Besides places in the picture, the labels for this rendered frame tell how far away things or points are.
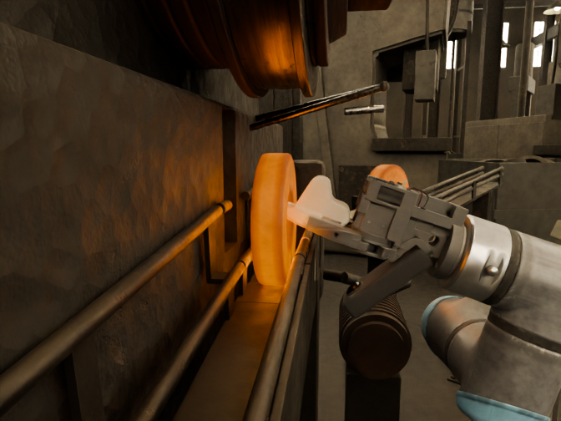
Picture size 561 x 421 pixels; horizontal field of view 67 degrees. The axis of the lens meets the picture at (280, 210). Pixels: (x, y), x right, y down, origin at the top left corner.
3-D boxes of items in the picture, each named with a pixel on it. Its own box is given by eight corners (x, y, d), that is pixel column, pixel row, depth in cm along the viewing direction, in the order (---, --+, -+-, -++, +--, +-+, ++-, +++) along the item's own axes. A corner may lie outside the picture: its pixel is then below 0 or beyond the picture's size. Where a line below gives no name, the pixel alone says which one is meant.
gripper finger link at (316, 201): (284, 164, 50) (359, 189, 49) (269, 210, 51) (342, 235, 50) (280, 164, 47) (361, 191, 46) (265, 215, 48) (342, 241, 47)
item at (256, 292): (235, 308, 45) (235, 301, 45) (265, 261, 64) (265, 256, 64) (304, 311, 44) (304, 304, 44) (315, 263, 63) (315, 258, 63)
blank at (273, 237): (246, 167, 42) (280, 167, 41) (271, 144, 56) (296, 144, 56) (252, 308, 46) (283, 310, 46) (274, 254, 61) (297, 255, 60)
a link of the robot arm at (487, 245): (463, 286, 54) (489, 316, 44) (426, 272, 54) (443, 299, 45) (491, 220, 52) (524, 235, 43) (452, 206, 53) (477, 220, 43)
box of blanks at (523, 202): (487, 296, 237) (497, 156, 226) (421, 258, 319) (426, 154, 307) (651, 288, 250) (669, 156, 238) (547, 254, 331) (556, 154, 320)
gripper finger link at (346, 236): (311, 210, 51) (381, 234, 50) (307, 224, 51) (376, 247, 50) (309, 215, 46) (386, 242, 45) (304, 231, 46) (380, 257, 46)
